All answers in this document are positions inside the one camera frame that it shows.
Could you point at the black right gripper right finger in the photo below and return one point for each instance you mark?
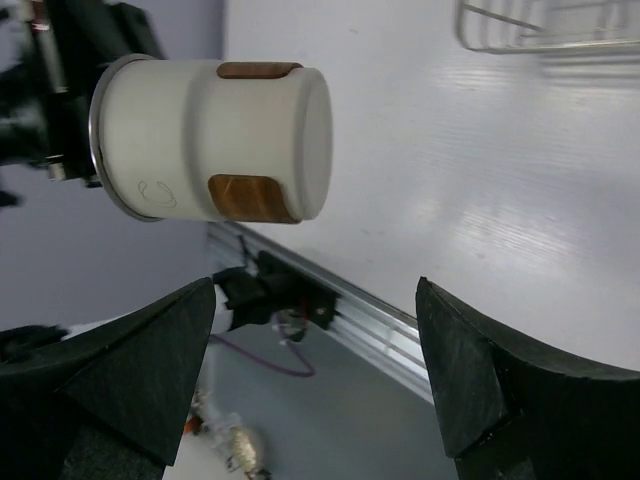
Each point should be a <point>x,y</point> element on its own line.
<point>512,407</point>

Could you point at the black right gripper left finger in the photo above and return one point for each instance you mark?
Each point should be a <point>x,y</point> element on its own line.
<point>109,403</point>

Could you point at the white cup with wood patches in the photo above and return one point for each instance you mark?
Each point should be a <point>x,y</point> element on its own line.
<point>208,140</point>

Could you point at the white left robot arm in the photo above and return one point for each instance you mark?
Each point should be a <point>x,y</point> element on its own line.
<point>62,48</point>

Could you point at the aluminium table edge rail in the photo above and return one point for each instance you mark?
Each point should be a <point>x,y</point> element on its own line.
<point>378,332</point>

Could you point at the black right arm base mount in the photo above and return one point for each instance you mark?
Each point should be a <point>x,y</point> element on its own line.
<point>276,287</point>

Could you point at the metal wire dish rack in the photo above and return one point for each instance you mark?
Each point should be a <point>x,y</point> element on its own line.
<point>548,27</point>

